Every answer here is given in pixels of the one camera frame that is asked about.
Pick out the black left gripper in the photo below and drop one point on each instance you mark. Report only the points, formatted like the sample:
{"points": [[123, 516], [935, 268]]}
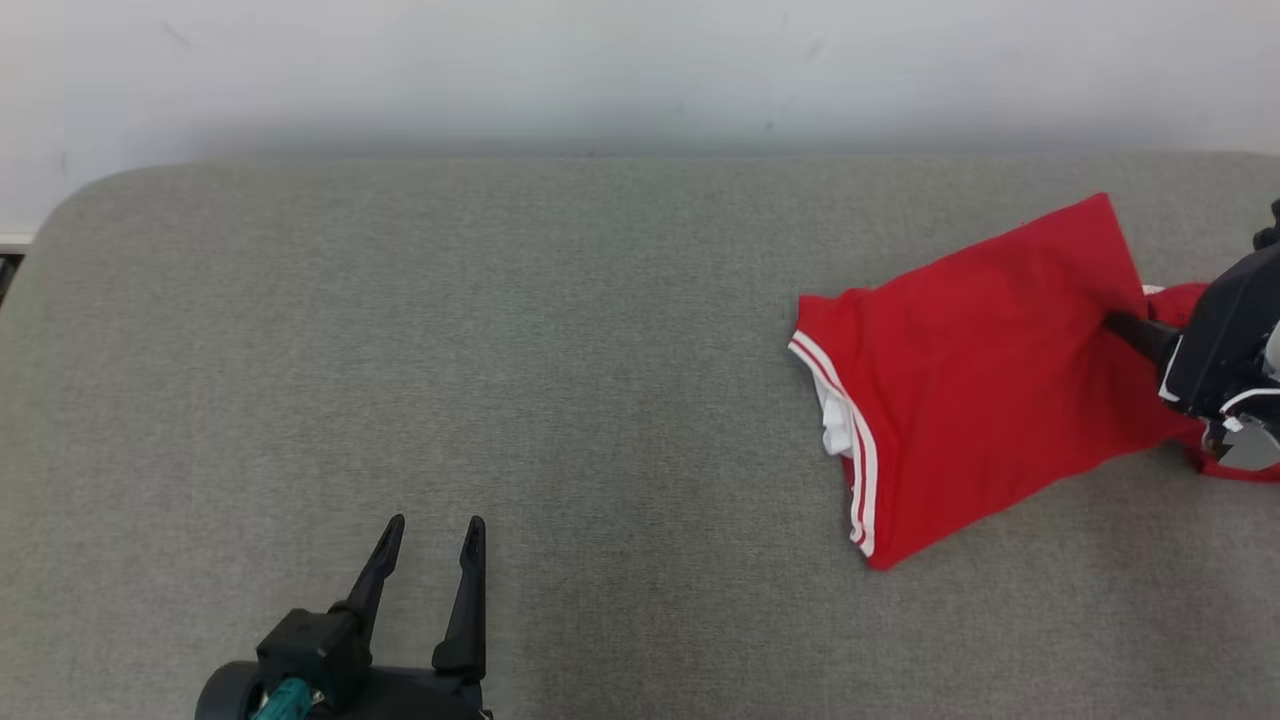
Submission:
{"points": [[420, 698]]}

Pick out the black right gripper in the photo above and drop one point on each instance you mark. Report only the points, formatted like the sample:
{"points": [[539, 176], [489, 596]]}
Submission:
{"points": [[1220, 340]]}

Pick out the red shorts with white stripe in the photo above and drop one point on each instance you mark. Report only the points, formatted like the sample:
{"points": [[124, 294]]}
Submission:
{"points": [[1180, 300]]}

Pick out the red Bulls 23 jersey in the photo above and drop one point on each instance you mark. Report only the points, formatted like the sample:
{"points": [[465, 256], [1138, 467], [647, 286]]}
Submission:
{"points": [[980, 380]]}

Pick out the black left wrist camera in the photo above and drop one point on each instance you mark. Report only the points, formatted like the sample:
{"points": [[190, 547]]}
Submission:
{"points": [[310, 645]]}

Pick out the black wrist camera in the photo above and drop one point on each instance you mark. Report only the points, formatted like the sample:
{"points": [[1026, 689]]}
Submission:
{"points": [[310, 645], [1272, 235]]}

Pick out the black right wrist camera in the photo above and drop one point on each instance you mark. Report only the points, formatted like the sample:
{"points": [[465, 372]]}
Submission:
{"points": [[1272, 235]]}

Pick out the teal left camera connector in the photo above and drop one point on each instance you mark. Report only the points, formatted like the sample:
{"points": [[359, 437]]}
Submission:
{"points": [[285, 702]]}

